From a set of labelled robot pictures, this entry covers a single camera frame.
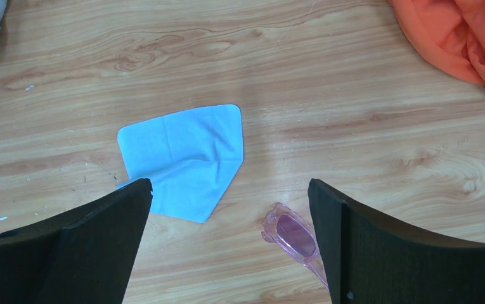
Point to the orange crumpled cloth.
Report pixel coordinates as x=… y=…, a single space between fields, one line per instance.
x=449 y=35

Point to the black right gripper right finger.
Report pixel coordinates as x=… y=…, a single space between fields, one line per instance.
x=372 y=257

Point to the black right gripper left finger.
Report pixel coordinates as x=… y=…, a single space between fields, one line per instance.
x=83 y=255

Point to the pink transparent sunglasses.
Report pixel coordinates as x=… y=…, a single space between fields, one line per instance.
x=295 y=236

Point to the light blue cleaning cloth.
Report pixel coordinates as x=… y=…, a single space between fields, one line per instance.
x=190 y=157

